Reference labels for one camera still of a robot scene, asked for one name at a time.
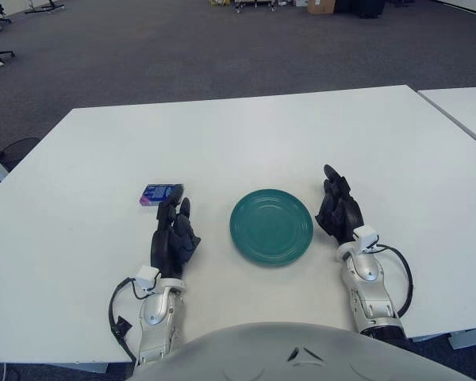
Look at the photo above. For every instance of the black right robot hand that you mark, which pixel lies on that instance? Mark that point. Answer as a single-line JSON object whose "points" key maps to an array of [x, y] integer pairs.
{"points": [[341, 214]]}

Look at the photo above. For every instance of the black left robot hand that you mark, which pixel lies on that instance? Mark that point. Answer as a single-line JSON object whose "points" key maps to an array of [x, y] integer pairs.
{"points": [[170, 246]]}

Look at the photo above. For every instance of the blue purple gum pack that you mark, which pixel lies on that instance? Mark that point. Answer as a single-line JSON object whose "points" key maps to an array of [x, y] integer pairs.
{"points": [[156, 193]]}

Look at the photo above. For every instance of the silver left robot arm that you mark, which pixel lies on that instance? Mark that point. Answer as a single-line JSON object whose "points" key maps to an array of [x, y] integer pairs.
{"points": [[158, 313]]}

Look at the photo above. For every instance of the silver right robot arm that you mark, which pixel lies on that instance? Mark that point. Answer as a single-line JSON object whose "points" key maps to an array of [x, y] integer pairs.
{"points": [[367, 285]]}

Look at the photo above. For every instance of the teal green plate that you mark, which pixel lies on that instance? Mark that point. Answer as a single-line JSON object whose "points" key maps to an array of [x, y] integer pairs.
{"points": [[271, 228]]}

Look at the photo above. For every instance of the silver robot torso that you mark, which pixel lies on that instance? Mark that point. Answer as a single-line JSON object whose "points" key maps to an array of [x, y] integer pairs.
{"points": [[242, 353]]}

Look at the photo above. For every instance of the black cabinet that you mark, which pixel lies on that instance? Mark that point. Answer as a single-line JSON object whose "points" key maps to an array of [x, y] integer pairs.
{"points": [[371, 8]]}

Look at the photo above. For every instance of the brown cardboard box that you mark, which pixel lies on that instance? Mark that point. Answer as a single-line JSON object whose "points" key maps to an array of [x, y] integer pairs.
{"points": [[321, 6]]}

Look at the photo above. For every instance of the wheeled metal cart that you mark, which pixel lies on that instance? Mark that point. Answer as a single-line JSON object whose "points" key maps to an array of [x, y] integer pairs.
{"points": [[256, 3]]}

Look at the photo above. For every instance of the black office chair base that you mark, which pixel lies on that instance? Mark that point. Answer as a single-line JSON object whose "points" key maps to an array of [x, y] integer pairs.
{"points": [[6, 52]]}

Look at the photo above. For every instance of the black floor stand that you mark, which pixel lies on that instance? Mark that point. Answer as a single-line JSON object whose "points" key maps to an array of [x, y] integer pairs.
{"points": [[49, 6]]}

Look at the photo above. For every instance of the white table frame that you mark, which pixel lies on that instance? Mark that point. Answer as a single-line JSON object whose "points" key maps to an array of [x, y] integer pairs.
{"points": [[468, 337]]}

